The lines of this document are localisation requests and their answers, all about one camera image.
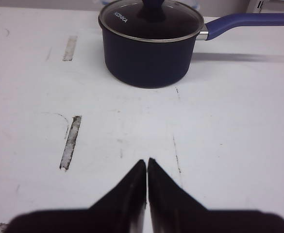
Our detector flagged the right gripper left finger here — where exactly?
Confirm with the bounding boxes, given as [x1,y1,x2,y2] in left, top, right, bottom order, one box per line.
[5,160,147,233]

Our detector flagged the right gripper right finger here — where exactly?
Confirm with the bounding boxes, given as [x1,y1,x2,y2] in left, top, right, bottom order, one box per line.
[147,158,284,233]

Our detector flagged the dark blue saucepan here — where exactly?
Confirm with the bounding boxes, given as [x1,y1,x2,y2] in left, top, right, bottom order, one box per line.
[98,13,284,88]

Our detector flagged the glass lid blue knob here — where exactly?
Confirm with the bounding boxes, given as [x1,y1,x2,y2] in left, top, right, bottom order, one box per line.
[98,0,205,41]

